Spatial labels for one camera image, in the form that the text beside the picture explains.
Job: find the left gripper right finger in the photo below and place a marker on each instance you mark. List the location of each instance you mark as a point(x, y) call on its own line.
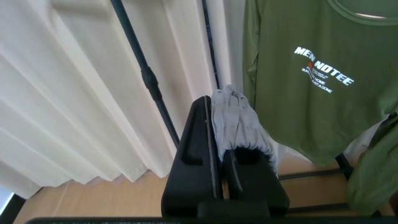
point(258, 183)

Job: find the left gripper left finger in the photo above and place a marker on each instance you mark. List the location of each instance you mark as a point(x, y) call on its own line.
point(192, 174)

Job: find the pale grey shorts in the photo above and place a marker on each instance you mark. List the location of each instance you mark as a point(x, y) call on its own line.
point(231, 121)

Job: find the green long-sleeved shirt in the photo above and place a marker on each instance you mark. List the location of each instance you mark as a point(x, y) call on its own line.
point(295, 118)

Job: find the black clothes rack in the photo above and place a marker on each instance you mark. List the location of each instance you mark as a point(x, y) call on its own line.
point(149, 77)

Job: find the beige curtain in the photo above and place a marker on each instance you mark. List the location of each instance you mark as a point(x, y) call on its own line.
point(62, 77)

